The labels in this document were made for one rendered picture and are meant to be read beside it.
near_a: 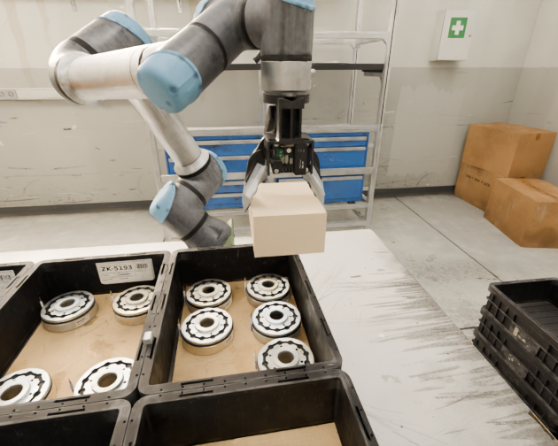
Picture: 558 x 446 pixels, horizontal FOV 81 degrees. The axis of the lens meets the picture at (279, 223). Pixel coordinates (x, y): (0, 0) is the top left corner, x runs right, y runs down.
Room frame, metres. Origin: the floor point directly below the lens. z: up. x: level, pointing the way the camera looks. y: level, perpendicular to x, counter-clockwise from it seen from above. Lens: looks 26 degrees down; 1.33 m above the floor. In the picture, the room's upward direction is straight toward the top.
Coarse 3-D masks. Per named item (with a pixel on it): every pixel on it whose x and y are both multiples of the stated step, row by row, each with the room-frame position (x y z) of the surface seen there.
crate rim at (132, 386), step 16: (96, 256) 0.66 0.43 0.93; (112, 256) 0.66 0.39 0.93; (128, 256) 0.66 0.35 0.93; (144, 256) 0.67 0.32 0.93; (32, 272) 0.60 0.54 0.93; (160, 272) 0.60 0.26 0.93; (16, 288) 0.54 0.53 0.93; (160, 288) 0.54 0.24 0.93; (0, 304) 0.49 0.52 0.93; (144, 352) 0.37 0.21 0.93; (128, 384) 0.32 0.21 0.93; (48, 400) 0.29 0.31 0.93; (64, 400) 0.30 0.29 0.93; (80, 400) 0.29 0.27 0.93; (96, 400) 0.29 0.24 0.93; (128, 400) 0.30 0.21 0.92
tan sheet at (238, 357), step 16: (240, 288) 0.67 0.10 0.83; (240, 304) 0.61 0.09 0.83; (240, 320) 0.56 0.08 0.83; (240, 336) 0.51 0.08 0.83; (304, 336) 0.51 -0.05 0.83; (176, 352) 0.47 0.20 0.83; (224, 352) 0.47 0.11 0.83; (240, 352) 0.47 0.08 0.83; (256, 352) 0.47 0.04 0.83; (176, 368) 0.43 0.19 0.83; (192, 368) 0.43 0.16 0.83; (208, 368) 0.43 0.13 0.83; (224, 368) 0.43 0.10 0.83; (240, 368) 0.43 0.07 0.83
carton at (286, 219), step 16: (272, 192) 0.58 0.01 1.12; (288, 192) 0.58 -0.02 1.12; (304, 192) 0.58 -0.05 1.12; (256, 208) 0.51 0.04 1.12; (272, 208) 0.51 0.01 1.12; (288, 208) 0.51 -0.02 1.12; (304, 208) 0.51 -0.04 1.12; (320, 208) 0.51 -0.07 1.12; (256, 224) 0.47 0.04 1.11; (272, 224) 0.48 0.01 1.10; (288, 224) 0.48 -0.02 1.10; (304, 224) 0.48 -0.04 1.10; (320, 224) 0.49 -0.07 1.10; (256, 240) 0.47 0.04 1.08; (272, 240) 0.48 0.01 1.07; (288, 240) 0.48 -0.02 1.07; (304, 240) 0.48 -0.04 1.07; (320, 240) 0.49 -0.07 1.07; (256, 256) 0.47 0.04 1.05
